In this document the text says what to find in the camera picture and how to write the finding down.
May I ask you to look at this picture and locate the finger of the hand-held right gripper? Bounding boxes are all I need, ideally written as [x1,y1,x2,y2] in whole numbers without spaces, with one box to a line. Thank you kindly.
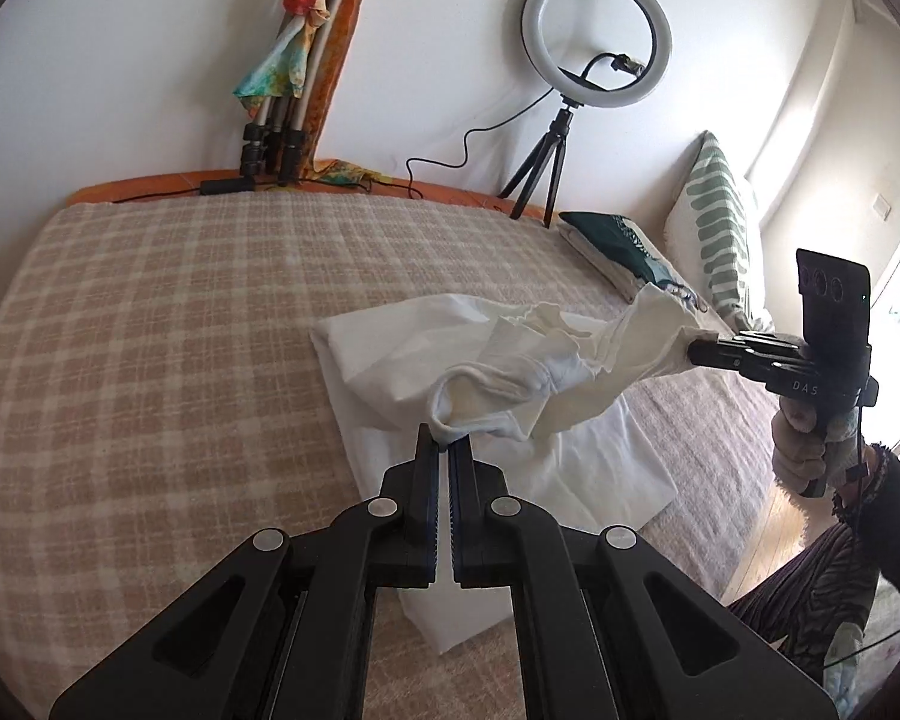
[686,340,779,376]
[716,330,805,357]

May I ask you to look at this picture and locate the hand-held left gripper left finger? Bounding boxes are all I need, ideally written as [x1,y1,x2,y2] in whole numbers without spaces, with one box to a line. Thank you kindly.
[49,424,442,720]

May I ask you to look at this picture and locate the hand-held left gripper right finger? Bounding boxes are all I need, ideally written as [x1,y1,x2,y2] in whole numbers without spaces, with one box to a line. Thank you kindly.
[448,435,841,720]

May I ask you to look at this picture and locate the white t-shirt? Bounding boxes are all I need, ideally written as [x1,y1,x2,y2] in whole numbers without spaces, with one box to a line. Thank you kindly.
[311,281,721,657]

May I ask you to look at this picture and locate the person's right hand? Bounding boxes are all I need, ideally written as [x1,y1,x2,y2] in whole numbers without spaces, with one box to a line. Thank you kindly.
[771,390,865,496]

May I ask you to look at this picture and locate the green patterned white pillow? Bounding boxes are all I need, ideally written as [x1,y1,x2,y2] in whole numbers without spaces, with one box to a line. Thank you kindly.
[664,131,777,331]

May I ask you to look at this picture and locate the folded dark teal garment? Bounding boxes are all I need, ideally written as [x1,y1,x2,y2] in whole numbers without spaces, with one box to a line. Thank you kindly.
[559,211,710,312]

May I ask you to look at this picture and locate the person's striped dark trousers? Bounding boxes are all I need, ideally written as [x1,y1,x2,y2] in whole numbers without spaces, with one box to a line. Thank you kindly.
[727,525,882,687]

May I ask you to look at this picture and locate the small black tripod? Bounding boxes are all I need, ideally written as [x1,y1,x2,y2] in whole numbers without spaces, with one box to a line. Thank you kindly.
[499,106,577,230]

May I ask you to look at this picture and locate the beige checked blanket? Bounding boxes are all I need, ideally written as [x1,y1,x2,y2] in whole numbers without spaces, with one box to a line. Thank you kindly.
[0,191,788,720]

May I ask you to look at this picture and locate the green orange patterned cloth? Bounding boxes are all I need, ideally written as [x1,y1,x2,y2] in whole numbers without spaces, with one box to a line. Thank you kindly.
[311,159,377,190]

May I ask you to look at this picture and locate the folded silver tripod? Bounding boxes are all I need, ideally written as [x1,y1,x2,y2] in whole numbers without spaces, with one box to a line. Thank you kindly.
[240,0,365,188]

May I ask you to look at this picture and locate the colourful knotted scarf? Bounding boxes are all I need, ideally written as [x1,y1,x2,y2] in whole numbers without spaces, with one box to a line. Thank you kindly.
[232,0,346,102]

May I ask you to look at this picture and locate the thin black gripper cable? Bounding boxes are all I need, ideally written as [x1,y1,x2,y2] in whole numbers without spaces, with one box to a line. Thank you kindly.
[821,401,900,672]

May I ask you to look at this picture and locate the black ring light cable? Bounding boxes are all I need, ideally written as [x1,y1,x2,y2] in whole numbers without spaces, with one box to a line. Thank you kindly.
[406,86,563,200]

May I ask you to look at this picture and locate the white ring light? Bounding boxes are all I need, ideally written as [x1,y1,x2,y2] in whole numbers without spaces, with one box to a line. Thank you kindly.
[521,0,674,110]

